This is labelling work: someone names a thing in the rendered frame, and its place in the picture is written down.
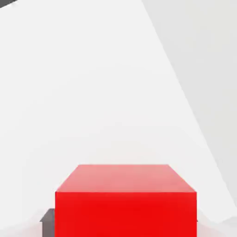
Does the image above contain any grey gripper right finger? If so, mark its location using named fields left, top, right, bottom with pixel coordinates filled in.
left=196, top=218, right=211, bottom=237

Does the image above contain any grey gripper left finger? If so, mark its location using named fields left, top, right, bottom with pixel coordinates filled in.
left=30, top=208, right=56, bottom=237

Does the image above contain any small red cube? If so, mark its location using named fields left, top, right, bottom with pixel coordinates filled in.
left=55, top=164, right=197, bottom=237

